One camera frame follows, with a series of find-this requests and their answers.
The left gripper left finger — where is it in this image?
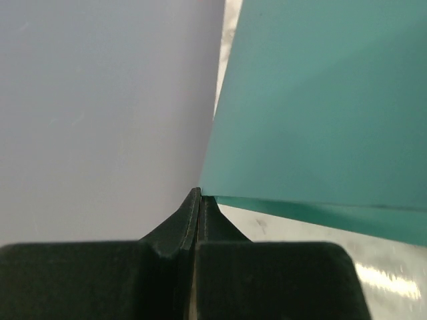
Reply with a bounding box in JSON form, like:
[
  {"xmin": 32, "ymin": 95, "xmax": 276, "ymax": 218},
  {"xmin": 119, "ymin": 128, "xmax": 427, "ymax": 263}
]
[{"xmin": 1, "ymin": 188, "xmax": 201, "ymax": 319}]

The teal green folder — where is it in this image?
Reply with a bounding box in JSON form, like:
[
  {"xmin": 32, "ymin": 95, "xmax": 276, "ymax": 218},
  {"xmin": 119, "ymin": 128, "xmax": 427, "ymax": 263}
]
[{"xmin": 199, "ymin": 0, "xmax": 426, "ymax": 246}]

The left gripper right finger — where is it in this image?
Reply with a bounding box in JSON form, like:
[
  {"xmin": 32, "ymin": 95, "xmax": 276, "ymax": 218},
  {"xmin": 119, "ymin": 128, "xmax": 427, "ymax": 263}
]
[{"xmin": 195, "ymin": 197, "xmax": 371, "ymax": 320}]

